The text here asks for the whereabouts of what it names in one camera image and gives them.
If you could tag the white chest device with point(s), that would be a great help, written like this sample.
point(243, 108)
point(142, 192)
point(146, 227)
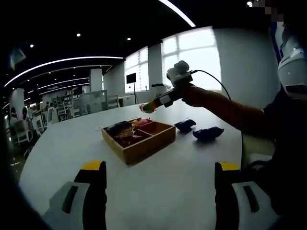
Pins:
point(290, 60)

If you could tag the silver blue candy packet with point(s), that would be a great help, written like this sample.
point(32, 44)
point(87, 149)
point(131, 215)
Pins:
point(118, 125)

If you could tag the black monitor on stand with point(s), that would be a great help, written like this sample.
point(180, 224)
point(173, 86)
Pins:
point(131, 78)

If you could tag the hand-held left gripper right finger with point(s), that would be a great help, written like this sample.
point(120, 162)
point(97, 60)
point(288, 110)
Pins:
point(225, 191)

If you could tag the pink marshmallow packet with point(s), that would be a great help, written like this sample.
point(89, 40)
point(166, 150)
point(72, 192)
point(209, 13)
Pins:
point(146, 121)

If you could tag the ceiling air conditioner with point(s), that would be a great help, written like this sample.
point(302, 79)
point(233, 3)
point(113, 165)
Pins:
point(18, 55)

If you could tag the white printer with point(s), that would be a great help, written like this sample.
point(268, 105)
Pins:
point(159, 89)

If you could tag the blue cookie packet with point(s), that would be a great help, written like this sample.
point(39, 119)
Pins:
point(207, 134)
point(184, 124)

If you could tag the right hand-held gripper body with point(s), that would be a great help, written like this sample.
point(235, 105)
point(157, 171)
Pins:
point(180, 75)

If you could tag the grey mesh office chair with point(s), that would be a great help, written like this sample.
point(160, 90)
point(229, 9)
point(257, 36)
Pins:
point(93, 100)

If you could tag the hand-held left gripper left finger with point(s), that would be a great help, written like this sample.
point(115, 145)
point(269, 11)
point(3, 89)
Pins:
point(96, 191)

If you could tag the wooden divided container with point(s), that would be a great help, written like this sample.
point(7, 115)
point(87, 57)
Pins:
point(148, 151)

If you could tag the golden mixed nuts packet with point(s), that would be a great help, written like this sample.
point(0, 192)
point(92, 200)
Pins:
point(124, 140)

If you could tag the person's dark clothing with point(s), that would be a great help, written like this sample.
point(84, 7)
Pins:
point(287, 155)

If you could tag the white table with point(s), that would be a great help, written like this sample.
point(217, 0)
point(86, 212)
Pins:
point(156, 191)

